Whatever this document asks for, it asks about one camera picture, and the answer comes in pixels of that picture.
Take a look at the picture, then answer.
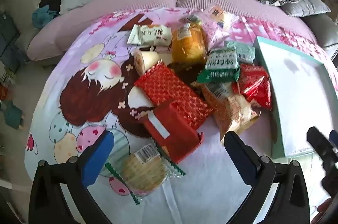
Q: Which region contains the round cracker clear packet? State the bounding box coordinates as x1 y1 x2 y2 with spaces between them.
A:
105 143 187 205

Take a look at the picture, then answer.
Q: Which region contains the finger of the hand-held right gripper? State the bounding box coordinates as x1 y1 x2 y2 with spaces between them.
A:
329 129 338 147
307 126 338 169

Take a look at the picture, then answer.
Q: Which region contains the pink clear cake packet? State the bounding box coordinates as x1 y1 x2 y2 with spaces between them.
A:
197 5 239 50

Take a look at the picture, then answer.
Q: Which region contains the teal fabric object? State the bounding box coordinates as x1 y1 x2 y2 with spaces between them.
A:
0 100 25 131

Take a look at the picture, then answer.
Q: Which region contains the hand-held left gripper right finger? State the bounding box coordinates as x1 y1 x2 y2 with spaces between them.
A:
224 131 311 224

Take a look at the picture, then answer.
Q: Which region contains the green and white snack packet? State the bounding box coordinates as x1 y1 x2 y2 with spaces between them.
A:
197 48 241 83

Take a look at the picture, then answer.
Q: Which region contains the dark brown snack packet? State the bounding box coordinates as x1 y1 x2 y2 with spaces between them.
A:
168 62 204 84

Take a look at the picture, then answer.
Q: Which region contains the red crinkled snack packet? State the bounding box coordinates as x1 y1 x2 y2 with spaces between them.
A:
232 64 272 111

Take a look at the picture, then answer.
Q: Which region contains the printed cartoon blanket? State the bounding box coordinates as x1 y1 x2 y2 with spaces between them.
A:
24 6 338 224

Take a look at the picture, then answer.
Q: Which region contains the beige bread packet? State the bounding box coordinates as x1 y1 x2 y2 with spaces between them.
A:
202 81 260 136

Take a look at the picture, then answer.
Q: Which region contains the grey pillow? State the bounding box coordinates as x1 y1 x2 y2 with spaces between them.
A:
281 0 332 18

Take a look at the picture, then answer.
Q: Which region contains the teal box lid tray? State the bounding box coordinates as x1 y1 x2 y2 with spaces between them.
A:
253 37 338 158

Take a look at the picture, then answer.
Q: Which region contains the orange bread packet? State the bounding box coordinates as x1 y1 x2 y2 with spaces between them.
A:
172 15 208 66

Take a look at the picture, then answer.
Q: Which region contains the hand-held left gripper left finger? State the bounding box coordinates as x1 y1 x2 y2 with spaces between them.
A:
29 130 115 224

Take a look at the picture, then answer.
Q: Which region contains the teal cloth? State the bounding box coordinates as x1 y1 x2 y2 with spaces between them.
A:
32 8 60 29

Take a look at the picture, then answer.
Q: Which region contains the red snack box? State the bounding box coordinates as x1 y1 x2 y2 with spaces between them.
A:
143 101 203 164

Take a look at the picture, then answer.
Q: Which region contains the red diamond-patterned snack packet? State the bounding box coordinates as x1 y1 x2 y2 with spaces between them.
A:
134 60 214 131

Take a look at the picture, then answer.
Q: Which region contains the person's right hand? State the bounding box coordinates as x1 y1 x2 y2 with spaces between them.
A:
313 198 338 224

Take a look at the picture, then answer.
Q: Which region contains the light green snack packet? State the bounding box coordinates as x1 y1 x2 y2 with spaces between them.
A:
226 41 256 63

